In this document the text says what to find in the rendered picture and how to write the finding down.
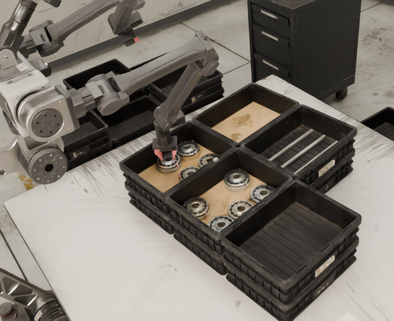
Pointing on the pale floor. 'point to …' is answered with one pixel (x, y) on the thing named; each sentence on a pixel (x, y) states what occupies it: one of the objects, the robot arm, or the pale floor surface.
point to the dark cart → (305, 43)
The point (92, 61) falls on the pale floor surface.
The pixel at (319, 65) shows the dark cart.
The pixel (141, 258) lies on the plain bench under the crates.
